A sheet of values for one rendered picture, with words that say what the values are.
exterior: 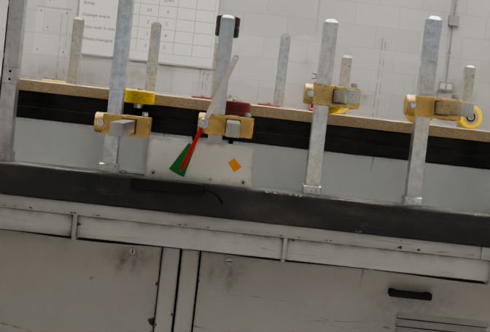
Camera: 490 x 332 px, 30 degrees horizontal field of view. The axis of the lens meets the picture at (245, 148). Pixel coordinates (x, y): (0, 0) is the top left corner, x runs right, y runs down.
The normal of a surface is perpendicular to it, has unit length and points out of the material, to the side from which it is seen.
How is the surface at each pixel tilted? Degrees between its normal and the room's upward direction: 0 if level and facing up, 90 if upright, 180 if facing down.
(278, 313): 90
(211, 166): 90
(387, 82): 90
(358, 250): 90
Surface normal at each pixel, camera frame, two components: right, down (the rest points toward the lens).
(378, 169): 0.01, 0.05
